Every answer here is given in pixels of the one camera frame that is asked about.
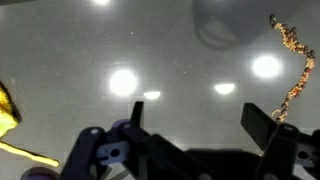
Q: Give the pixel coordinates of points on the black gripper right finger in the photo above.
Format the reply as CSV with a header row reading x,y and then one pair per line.
x,y
283,146

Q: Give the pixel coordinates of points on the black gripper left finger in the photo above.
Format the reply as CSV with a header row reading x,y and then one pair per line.
x,y
90,150

